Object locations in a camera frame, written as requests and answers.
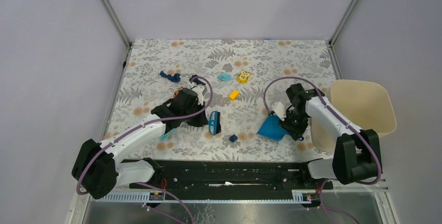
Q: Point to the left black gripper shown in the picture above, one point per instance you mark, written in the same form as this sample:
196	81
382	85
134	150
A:
201	121

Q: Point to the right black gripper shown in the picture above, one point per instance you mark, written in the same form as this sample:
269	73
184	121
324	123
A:
295	133

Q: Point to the blue dustpan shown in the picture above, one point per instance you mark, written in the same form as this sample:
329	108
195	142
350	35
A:
271	129

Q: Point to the blue hand brush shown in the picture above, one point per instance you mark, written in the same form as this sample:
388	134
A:
214	125

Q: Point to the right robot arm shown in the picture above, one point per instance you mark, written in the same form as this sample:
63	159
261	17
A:
357	152

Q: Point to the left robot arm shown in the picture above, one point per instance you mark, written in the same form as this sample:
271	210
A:
101	166

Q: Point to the black paper scrap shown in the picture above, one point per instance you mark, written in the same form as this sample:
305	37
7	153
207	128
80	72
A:
194	79

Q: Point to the long dark blue scrap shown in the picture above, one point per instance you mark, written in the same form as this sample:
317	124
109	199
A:
175	78

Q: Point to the yellow toy brick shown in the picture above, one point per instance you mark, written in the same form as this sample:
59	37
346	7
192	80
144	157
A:
234	95

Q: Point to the dark blue paper scrap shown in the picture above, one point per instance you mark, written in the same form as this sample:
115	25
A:
233	138

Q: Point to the yellow number block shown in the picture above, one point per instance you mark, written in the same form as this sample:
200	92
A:
243	76

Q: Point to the floral tablecloth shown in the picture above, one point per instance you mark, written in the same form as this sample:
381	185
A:
274	65

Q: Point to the beige waste bin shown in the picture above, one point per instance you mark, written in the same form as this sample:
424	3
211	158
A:
367	104

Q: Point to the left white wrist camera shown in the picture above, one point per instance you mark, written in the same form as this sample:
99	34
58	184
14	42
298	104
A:
200	90

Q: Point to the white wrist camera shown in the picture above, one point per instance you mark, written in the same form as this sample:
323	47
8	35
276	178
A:
200	90
279	110

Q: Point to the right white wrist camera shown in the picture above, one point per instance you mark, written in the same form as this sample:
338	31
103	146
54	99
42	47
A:
279	110

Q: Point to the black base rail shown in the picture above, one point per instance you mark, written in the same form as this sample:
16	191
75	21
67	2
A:
231	180

